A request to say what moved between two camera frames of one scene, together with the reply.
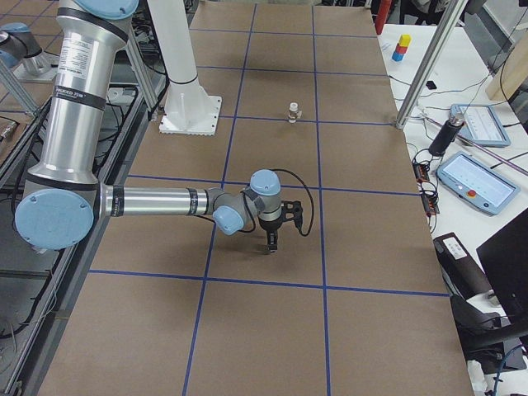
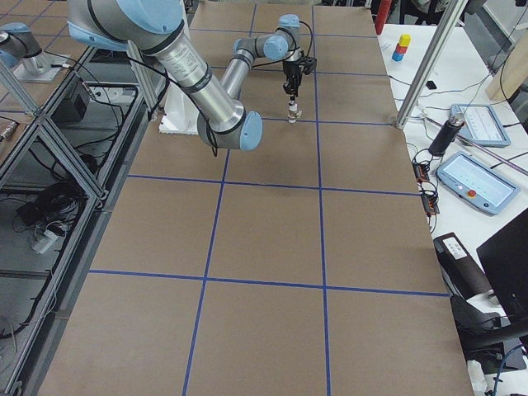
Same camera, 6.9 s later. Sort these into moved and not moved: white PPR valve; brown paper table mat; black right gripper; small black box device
Moved: black right gripper
Not moved: small black box device; brown paper table mat; white PPR valve
